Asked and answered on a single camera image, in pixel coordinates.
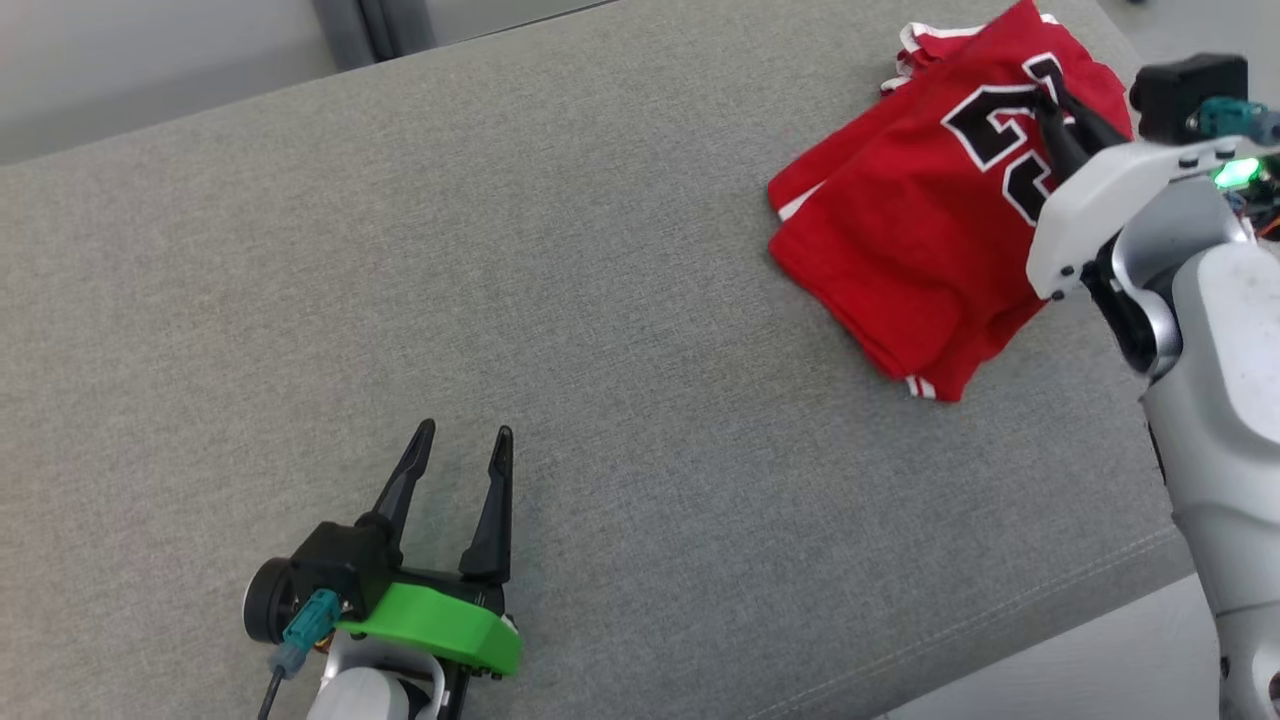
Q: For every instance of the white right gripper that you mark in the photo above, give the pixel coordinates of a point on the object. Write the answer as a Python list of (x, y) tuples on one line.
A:
[(1100, 195)]

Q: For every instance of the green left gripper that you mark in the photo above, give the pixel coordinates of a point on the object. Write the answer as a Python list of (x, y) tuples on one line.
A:
[(440, 625)]

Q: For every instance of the red shorts with white stripe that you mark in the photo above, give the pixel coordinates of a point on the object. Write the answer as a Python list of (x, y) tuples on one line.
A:
[(925, 50)]

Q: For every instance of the red basketball jersey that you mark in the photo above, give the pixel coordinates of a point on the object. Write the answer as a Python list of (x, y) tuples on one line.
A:
[(900, 240)]

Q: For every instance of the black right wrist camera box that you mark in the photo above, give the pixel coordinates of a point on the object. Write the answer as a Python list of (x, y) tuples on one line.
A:
[(1185, 85)]

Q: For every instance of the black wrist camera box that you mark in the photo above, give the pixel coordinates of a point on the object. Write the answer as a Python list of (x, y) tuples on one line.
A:
[(340, 560), (1185, 85)]

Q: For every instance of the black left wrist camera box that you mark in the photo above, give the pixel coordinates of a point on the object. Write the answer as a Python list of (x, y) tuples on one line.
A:
[(340, 560)]

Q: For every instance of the grey aluminium post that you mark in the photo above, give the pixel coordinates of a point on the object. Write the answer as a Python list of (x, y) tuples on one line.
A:
[(360, 30)]

